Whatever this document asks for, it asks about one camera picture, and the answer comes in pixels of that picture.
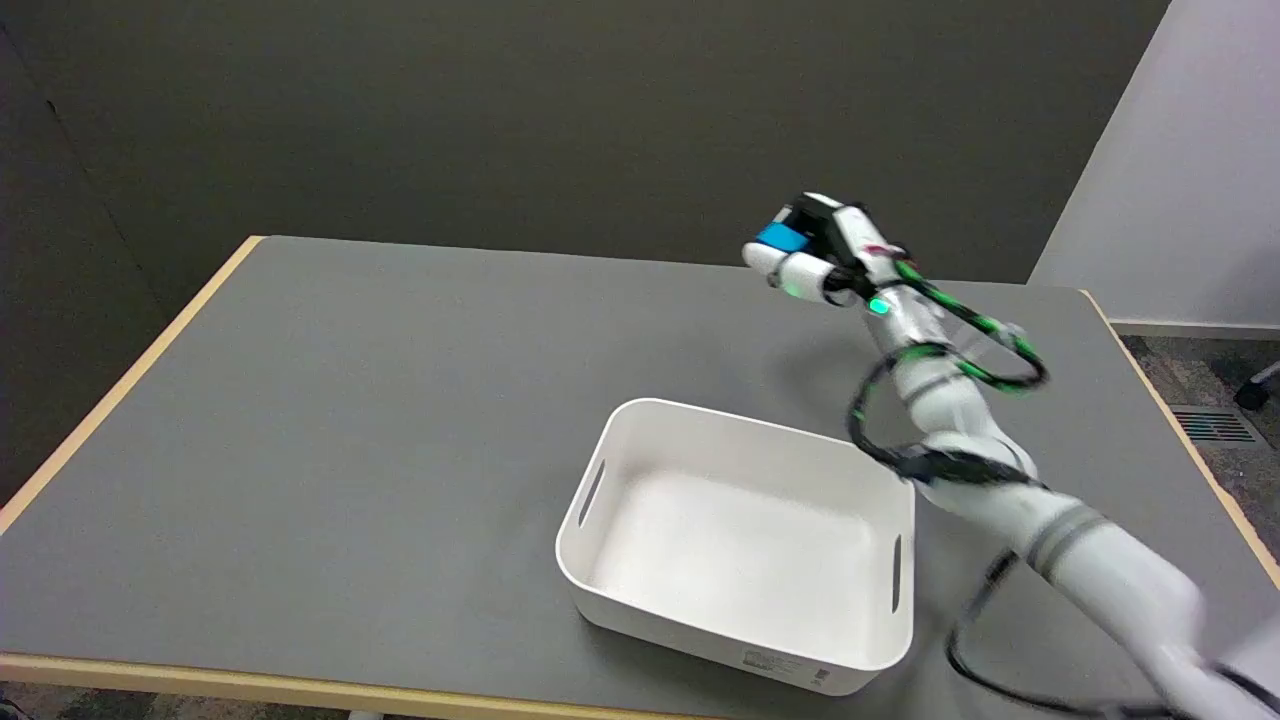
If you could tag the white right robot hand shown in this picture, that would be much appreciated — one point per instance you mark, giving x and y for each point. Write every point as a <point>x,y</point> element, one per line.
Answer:
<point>838,250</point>

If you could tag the blue wooden cube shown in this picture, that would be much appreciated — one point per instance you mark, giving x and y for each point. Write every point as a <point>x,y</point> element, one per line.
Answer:
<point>782,238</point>

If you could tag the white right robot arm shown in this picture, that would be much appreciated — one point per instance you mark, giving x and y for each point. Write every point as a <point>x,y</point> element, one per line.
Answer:
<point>1010,480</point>

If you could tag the white plastic storage box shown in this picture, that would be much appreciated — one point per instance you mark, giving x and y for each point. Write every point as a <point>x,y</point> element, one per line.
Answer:
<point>742,540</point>

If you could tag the black floor vent grille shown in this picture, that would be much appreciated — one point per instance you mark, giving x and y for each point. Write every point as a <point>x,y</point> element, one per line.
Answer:
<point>1213,426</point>

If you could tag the black chair caster wheel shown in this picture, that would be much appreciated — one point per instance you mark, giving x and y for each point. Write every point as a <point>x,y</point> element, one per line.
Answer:
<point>1254,390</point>

